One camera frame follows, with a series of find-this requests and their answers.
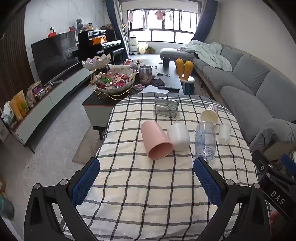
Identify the green bag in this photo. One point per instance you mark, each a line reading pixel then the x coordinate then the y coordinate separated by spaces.
pixel 7 206

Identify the black remote control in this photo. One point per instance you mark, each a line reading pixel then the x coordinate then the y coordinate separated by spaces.
pixel 168 87

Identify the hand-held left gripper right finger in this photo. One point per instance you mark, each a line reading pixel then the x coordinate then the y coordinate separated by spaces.
pixel 208 180

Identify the black cup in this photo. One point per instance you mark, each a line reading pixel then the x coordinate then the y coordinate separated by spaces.
pixel 166 62

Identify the pink cup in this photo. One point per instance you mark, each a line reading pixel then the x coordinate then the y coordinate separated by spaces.
pixel 155 139

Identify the black piano bench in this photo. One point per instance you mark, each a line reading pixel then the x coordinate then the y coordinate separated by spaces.
pixel 116 52

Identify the grey sofa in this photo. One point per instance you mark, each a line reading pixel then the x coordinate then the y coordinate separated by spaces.
pixel 245 78

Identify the potted plant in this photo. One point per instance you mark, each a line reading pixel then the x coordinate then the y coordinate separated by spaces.
pixel 151 49

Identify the clear plastic bottle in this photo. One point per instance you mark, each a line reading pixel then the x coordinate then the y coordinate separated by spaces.
pixel 204 139

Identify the white air purifier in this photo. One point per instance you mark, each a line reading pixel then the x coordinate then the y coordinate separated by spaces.
pixel 133 45

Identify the white crumpled cloth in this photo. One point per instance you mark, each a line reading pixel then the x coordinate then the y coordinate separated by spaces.
pixel 7 112

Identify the orange box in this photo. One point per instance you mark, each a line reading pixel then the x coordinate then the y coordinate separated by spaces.
pixel 99 40

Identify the person's right hand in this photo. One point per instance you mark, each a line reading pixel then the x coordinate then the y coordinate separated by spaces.
pixel 274 220

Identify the hanging pink garment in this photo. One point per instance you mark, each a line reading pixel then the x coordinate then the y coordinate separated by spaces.
pixel 130 17
pixel 160 15

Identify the square clear glass jar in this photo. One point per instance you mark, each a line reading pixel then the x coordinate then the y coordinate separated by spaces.
pixel 165 107

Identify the grey rabbit toy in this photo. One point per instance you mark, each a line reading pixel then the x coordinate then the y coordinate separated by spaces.
pixel 79 24

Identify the window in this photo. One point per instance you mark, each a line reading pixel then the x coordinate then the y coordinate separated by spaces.
pixel 171 27

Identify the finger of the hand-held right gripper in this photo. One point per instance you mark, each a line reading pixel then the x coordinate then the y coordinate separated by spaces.
pixel 263 162
pixel 290 164

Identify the white lantern lamp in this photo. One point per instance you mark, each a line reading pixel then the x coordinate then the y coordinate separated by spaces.
pixel 142 48

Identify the striped yellow paper cup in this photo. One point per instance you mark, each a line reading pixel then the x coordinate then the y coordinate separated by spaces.
pixel 209 114

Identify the blue curtain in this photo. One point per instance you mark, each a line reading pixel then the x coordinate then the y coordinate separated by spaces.
pixel 203 23
pixel 115 23

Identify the clear jar of nuts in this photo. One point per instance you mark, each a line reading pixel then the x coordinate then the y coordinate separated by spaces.
pixel 145 75

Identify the black piano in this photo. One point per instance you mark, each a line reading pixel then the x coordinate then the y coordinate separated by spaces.
pixel 92 48

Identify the white paper sheet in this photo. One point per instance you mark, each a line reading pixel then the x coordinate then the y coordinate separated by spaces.
pixel 153 90

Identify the hanging white garment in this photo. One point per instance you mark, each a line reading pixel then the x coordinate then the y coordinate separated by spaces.
pixel 145 22

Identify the white security camera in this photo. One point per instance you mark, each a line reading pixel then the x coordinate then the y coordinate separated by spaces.
pixel 52 29

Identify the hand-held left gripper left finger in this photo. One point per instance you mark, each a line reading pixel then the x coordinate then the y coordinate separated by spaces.
pixel 86 180

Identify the checkered tablecloth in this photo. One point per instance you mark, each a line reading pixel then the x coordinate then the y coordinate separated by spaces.
pixel 143 185

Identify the small white cup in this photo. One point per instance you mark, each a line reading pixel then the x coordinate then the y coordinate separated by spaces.
pixel 224 135

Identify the yellow rabbit ear stool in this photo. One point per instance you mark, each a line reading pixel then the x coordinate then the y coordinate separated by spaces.
pixel 182 67

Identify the black television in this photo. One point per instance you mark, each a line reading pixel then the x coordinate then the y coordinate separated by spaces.
pixel 53 53

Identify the light green blanket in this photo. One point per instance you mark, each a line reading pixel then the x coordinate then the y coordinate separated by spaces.
pixel 208 53

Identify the dark cloth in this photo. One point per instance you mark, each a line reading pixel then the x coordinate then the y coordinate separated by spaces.
pixel 158 82

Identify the white television cabinet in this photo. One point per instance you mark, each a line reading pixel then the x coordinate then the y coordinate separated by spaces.
pixel 62 89

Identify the large white cup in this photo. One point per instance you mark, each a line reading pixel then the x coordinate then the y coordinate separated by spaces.
pixel 179 136

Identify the row of snack packets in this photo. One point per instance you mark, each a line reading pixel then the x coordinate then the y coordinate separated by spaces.
pixel 23 102

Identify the tiered white snack bowl stand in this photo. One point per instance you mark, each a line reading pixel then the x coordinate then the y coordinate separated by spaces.
pixel 113 81

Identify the dark coffee table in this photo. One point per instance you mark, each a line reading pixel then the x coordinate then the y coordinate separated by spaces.
pixel 97 106

